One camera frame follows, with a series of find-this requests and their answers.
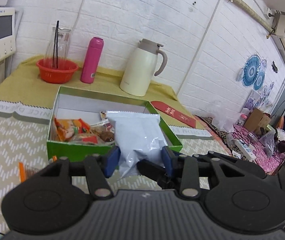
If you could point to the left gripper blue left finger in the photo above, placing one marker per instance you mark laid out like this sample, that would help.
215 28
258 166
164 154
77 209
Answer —
97 170

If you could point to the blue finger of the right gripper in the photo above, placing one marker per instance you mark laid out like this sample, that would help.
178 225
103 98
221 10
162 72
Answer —
159 174

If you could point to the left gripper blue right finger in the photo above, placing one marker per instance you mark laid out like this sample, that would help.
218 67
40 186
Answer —
190 184

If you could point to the pink-edged mixed nut bag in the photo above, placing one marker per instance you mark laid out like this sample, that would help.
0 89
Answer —
97 136

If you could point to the white foil snack bag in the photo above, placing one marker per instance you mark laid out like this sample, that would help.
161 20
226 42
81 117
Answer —
139 137

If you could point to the orange yellow snack packet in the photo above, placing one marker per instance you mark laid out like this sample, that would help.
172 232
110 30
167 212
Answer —
67 128

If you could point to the brown dried meat packet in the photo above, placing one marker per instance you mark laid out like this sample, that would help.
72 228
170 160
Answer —
103 116

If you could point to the orange-edged brown snack bag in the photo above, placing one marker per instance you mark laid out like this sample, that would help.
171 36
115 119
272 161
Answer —
29 168

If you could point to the white power strip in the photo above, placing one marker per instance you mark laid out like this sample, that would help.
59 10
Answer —
245 150

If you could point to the red envelope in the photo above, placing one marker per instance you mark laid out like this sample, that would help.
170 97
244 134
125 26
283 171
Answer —
170 111

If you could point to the green cardboard box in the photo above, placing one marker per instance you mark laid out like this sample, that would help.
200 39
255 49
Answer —
72 103

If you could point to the brown cardboard box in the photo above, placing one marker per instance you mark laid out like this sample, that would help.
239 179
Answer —
256 121

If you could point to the pink thermos bottle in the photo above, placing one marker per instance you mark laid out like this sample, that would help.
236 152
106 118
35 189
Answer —
92 59

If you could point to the patterned tablecloth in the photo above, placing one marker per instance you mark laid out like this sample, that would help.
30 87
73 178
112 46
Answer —
25 142

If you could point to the red plastic basket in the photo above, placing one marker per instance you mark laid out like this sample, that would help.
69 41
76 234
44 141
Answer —
60 75

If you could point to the cream thermal carafe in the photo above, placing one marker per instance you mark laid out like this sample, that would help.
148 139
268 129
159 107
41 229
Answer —
147 61

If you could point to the black straws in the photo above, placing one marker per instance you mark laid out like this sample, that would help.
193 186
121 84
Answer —
55 47

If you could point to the clear glass pitcher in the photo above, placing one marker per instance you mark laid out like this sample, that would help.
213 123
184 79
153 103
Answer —
58 47

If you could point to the blue decorative wall plates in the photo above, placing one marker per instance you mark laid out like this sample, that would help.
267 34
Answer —
253 74

